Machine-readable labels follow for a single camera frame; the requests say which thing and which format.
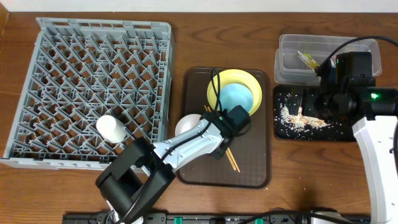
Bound white pink bowl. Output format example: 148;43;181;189
175;114;201;136

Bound grey plastic dish rack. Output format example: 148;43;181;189
1;17;175;170

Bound brown serving tray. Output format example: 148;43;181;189
177;67;273;189

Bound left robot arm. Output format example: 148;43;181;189
95;105;251;223

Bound wooden chopstick right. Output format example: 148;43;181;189
206;106;241;173

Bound white cup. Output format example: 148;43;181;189
96;114;127;144

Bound yellow plate bowl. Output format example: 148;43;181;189
206;69;262;116

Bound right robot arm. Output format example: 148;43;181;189
287;52;397;223

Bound wooden chopstick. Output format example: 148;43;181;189
206;106;241;173
203;105;238;172

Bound clear plastic bin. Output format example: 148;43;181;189
274;34;382;86

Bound green snack wrapper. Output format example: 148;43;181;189
297;51;319;70

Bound nut shell scraps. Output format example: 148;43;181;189
291;115;328;128

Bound pile of rice grains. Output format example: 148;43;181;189
275;103;329;134

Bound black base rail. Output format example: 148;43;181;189
62;208;371;224

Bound light blue bowl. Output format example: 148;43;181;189
220;83;254;112

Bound black food waste tray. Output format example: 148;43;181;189
272;85;355;142

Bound wooden chopstick left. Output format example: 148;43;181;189
203;105;238;172

